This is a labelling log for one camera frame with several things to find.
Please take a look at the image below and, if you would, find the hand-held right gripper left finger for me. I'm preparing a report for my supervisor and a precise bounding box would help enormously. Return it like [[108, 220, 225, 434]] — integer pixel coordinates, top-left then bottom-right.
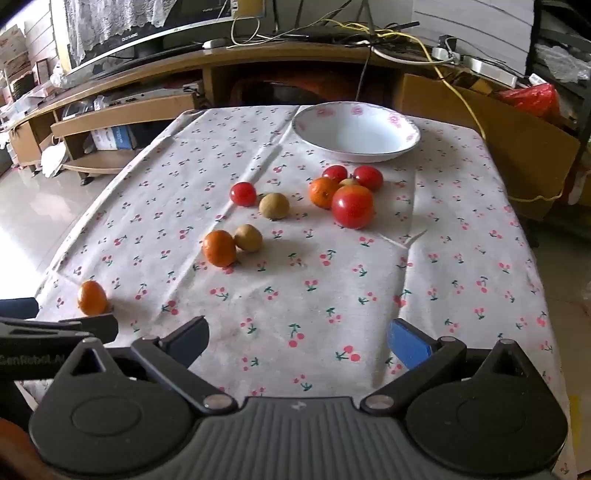
[[54, 316, 238, 414]]

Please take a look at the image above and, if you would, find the wooden desk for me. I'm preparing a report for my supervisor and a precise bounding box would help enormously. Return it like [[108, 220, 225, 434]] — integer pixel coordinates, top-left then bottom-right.
[[8, 39, 462, 186]]

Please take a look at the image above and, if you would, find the white floral bowl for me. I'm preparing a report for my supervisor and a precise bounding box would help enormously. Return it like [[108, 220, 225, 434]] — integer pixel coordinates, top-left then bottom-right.
[[291, 102, 422, 163]]

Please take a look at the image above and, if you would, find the large red tomato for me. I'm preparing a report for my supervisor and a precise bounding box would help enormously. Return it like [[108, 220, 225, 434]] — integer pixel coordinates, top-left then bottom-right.
[[331, 185, 375, 230]]

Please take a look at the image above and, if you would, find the white power strip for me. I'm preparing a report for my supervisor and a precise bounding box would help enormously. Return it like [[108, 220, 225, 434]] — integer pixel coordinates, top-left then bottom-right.
[[431, 45, 463, 64]]

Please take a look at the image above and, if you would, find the orange tangerine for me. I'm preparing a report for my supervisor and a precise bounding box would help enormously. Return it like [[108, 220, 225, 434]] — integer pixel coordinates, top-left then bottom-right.
[[77, 280, 110, 317], [202, 230, 238, 268], [309, 177, 341, 209]]

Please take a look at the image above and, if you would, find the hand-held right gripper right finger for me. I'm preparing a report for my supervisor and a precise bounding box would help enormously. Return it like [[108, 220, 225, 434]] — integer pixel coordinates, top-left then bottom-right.
[[359, 318, 543, 414]]

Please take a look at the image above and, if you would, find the silver media player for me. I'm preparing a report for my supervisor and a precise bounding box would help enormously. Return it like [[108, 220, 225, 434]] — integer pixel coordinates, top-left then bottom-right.
[[93, 84, 197, 110]]

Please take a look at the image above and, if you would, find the cherry print tablecloth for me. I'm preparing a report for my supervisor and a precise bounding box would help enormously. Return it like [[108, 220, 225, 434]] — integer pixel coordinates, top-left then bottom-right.
[[34, 104, 578, 480]]

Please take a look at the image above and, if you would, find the black router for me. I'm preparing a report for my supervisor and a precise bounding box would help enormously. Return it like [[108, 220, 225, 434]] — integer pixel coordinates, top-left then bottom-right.
[[277, 21, 422, 48]]

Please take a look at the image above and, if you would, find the white box with blue print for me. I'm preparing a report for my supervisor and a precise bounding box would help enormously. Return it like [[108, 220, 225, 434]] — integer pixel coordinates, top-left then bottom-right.
[[90, 126, 140, 151]]

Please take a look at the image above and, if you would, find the brown cardboard box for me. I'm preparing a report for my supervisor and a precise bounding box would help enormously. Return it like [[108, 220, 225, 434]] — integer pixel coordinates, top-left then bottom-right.
[[401, 73, 581, 206]]

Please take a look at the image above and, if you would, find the tan board with blue edge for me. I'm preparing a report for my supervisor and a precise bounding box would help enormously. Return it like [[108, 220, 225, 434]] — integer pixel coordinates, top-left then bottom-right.
[[229, 0, 267, 19]]

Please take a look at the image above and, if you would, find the thin white cable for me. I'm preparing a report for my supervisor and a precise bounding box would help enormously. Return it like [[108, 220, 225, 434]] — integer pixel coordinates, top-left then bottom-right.
[[230, 13, 269, 47]]

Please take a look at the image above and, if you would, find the white panel board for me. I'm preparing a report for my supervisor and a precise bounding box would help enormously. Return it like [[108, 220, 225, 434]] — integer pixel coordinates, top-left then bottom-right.
[[412, 0, 528, 63]]

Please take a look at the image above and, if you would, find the thick white cable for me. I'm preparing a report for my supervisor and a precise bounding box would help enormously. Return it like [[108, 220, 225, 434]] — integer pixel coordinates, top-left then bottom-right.
[[373, 45, 437, 66]]

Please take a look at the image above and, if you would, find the white lace cover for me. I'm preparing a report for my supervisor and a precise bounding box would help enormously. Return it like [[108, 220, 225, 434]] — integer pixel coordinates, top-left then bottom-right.
[[64, 0, 232, 65]]

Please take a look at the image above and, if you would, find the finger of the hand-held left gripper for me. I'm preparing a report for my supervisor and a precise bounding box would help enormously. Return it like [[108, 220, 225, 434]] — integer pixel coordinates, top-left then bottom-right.
[[0, 298, 38, 319], [0, 314, 119, 344]]

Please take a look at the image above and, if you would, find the black hanging cable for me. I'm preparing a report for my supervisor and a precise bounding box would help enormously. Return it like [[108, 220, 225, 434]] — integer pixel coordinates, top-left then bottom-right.
[[355, 0, 374, 103]]

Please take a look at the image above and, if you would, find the tan longan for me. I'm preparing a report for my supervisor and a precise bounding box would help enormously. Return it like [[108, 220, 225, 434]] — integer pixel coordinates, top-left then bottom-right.
[[258, 192, 291, 219]]

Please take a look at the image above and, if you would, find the yellow cable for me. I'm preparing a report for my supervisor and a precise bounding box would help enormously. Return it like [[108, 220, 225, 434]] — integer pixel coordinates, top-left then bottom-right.
[[330, 19, 566, 204]]

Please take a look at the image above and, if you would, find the red plastic bag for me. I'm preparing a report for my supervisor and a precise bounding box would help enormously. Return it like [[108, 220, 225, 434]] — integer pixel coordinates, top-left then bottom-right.
[[495, 83, 560, 117]]

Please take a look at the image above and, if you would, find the dark metal rack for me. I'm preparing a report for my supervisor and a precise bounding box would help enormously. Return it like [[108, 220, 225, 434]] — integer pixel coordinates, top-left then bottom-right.
[[525, 0, 591, 139]]

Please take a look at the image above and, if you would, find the stack of cardboard boxes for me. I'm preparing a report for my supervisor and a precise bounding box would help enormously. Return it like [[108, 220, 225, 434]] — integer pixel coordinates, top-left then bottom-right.
[[0, 23, 62, 123]]

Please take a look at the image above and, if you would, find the clear bubble wrap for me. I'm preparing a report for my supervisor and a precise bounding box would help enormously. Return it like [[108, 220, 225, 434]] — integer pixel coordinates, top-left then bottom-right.
[[536, 42, 591, 84]]

